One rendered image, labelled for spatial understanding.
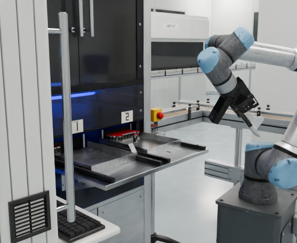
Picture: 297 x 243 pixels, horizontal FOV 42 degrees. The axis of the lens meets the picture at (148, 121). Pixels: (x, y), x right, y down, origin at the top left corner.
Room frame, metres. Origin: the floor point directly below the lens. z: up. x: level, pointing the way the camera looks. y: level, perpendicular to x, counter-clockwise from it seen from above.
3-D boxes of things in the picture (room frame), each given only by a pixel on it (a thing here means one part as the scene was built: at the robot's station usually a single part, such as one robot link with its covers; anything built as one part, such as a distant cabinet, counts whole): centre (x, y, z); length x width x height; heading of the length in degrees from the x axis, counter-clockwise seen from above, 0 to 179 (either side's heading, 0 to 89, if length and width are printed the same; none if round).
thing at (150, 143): (1.95, 0.04, 0.90); 0.34 x 0.26 x 0.04; 48
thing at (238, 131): (2.63, -0.63, 0.46); 0.09 x 0.09 x 0.77; 48
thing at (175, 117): (2.53, -0.12, 0.92); 0.69 x 0.16 x 0.16; 138
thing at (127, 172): (1.78, 0.10, 0.87); 0.70 x 0.48 x 0.02; 138
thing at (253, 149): (1.46, -0.44, 0.96); 0.13 x 0.12 x 0.14; 15
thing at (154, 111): (2.22, -0.03, 1.00); 0.08 x 0.07 x 0.07; 48
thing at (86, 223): (1.26, 0.33, 0.82); 0.40 x 0.14 x 0.02; 45
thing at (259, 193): (1.47, -0.44, 0.84); 0.15 x 0.15 x 0.10
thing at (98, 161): (1.70, 0.27, 0.90); 0.34 x 0.26 x 0.04; 48
